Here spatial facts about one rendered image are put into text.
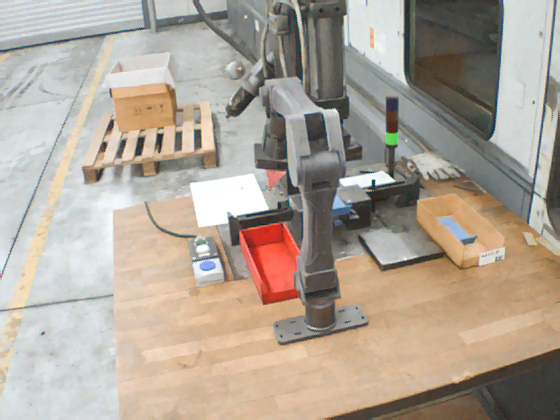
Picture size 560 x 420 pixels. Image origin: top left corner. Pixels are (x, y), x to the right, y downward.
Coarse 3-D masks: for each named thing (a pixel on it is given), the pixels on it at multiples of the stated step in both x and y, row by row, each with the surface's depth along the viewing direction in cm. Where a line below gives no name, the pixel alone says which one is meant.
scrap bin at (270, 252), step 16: (272, 224) 150; (240, 240) 148; (256, 240) 150; (272, 240) 152; (288, 240) 147; (256, 256) 147; (272, 256) 146; (288, 256) 146; (256, 272) 131; (272, 272) 140; (288, 272) 140; (272, 288) 134; (288, 288) 134
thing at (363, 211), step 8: (352, 208) 153; (360, 208) 154; (368, 208) 154; (296, 216) 153; (344, 216) 157; (360, 216) 155; (368, 216) 155; (296, 224) 155; (344, 224) 158; (352, 224) 155; (360, 224) 156; (368, 224) 157
